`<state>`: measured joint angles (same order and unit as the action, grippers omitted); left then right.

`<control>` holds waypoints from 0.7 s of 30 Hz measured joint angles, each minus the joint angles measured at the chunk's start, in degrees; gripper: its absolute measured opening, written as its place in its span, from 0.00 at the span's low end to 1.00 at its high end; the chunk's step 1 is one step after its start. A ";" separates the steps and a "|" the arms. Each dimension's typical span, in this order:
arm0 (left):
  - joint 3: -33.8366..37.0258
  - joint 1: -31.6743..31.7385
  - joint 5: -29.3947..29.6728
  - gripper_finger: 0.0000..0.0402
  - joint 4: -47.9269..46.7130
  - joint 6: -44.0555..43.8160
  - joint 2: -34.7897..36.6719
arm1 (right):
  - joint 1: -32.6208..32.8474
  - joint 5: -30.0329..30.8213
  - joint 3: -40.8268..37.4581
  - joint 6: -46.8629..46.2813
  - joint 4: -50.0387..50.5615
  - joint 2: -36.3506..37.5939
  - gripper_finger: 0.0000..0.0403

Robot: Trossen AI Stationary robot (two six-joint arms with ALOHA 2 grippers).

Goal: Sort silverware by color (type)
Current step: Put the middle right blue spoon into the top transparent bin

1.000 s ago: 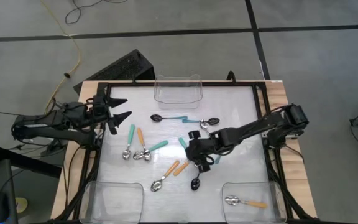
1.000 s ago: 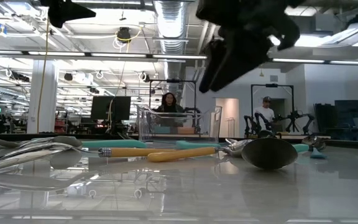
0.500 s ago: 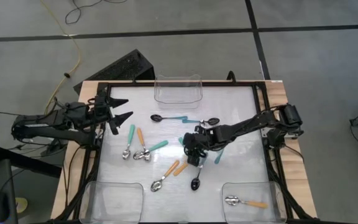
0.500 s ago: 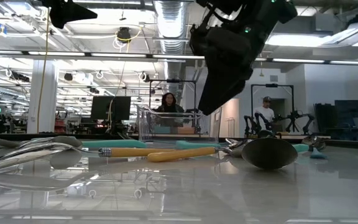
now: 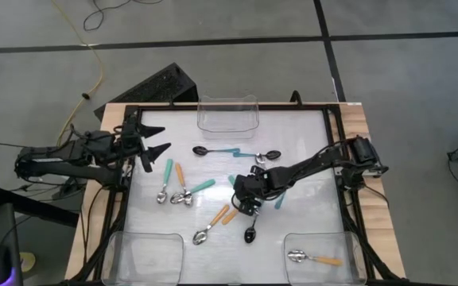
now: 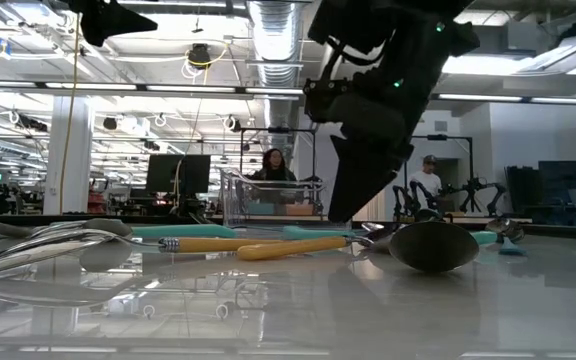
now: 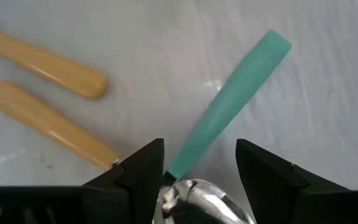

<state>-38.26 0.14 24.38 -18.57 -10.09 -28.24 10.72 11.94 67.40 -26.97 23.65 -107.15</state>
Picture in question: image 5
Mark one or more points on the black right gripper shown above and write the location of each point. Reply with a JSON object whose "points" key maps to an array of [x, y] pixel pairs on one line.
{"points": [[253, 186]]}

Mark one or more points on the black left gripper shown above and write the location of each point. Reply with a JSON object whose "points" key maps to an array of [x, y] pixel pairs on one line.
{"points": [[131, 141]]}

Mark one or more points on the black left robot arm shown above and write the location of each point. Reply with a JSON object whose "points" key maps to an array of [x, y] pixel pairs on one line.
{"points": [[54, 159]]}

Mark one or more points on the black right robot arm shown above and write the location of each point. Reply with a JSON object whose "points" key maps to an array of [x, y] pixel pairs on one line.
{"points": [[312, 163]]}

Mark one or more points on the black perforated crate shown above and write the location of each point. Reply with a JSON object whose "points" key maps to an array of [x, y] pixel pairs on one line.
{"points": [[153, 89]]}

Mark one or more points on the clear plastic bin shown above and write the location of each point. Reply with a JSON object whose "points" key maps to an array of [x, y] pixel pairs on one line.
{"points": [[141, 258], [352, 254], [229, 119]]}

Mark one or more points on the black clamp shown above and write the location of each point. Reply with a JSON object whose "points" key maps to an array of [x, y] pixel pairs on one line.
{"points": [[296, 99]]}

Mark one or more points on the yellow disc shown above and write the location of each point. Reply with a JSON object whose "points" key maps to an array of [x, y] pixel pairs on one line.
{"points": [[29, 262]]}

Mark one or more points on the black metal table frame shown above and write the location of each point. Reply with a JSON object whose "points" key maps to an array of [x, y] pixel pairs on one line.
{"points": [[157, 107]]}

